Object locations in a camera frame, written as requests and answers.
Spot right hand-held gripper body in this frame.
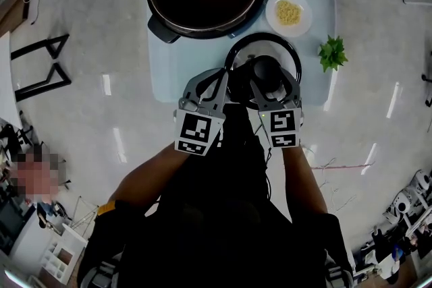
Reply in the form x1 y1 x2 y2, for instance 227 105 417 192
258 97 304 148

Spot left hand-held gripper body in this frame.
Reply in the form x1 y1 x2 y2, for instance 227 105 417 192
173 96 226 157

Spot black glass pot lid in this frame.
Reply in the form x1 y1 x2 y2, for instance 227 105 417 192
224 32 302 111

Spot person's left forearm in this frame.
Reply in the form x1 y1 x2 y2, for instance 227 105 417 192
109 141 190 210

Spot person's right forearm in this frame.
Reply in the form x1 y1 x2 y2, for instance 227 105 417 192
281 144 329 223

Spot table with light blue cloth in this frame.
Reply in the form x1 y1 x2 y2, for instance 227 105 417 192
147 0 338 108

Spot bright green small plant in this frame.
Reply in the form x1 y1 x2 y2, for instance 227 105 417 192
317 34 349 74

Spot white round plate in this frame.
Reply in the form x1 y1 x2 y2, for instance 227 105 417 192
265 0 313 38

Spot yellow noodles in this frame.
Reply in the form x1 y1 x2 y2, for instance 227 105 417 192
275 0 302 26

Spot person's black clothed torso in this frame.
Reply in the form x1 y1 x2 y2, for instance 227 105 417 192
77 104 355 288

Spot orange sleeve tag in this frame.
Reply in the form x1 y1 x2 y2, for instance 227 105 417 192
97 200 118 217

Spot black office chair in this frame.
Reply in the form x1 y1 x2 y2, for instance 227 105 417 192
421 50 432 109

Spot metal folding stand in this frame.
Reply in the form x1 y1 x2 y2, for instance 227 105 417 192
65 195 101 230

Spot white round robot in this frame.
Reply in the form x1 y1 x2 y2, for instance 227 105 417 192
384 190 411 223
413 170 432 195

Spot white cubby shelf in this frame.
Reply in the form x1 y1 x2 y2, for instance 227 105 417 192
40 224 88 284

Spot white desk with black legs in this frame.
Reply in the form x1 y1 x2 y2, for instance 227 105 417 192
0 33 72 127

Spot pink floor cable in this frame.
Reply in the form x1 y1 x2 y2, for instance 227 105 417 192
305 158 375 176

